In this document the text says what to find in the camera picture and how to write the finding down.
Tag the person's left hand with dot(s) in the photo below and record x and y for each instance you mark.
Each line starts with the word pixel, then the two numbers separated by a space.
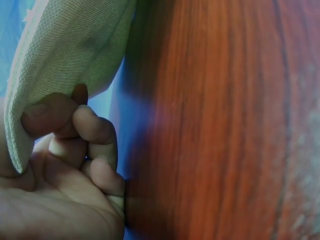
pixel 57 207

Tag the pale green woven cloth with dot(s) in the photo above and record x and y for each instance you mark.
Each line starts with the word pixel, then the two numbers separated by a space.
pixel 67 47

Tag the person's left thumb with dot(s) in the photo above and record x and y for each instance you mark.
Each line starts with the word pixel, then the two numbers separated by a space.
pixel 3 150

